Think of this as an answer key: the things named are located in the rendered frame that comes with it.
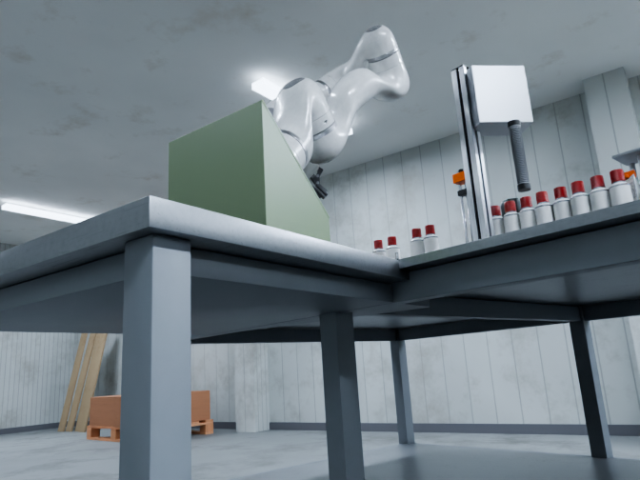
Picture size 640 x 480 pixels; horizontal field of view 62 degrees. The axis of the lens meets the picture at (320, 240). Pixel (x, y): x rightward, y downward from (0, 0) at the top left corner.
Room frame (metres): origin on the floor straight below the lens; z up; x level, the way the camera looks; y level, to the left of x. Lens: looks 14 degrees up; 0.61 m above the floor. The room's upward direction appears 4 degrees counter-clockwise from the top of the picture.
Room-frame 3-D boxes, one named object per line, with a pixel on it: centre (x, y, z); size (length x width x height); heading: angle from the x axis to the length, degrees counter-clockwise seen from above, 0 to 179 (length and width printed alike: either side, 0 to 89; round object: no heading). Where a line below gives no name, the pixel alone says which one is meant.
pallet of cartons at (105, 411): (6.52, 2.11, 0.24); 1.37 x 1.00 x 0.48; 54
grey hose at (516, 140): (1.45, -0.59, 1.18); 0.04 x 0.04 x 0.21
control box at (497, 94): (1.50, -0.56, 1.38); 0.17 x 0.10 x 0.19; 97
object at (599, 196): (1.40, -0.77, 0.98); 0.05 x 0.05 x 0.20
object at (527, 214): (1.56, -0.63, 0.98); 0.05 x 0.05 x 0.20
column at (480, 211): (1.51, -0.47, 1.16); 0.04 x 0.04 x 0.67; 42
